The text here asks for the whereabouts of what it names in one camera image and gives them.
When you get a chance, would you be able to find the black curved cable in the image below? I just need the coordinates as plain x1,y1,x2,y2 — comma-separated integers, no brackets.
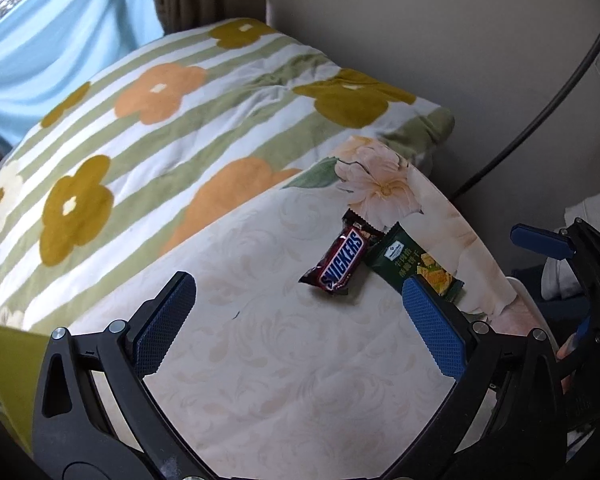
452,7,600,198

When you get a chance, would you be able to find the yellow-green cardboard box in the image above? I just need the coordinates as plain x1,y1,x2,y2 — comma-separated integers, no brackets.
0,317,48,453

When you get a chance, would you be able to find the green striped flower blanket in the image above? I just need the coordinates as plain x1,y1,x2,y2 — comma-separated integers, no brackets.
0,17,456,333

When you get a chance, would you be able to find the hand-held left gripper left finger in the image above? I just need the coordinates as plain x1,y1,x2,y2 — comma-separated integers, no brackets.
31,271,216,467

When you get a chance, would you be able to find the dark green snack packet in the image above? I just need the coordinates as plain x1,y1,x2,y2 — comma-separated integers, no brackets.
364,222,466,306

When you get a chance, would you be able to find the brown chocolate bar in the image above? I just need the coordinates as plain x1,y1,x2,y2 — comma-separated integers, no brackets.
298,210,382,297

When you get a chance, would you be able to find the cream floral cloth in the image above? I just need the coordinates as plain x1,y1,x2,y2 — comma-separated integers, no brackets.
87,135,561,480

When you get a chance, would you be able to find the white cloth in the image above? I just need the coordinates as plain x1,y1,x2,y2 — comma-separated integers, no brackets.
562,194,600,226

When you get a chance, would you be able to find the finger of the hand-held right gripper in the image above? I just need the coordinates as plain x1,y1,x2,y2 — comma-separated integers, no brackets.
555,310,600,392
511,217,600,307

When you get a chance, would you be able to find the light blue curtain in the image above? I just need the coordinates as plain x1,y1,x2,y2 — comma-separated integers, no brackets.
0,0,163,148

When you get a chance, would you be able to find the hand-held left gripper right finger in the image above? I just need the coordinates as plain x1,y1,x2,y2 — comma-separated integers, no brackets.
387,276,568,480

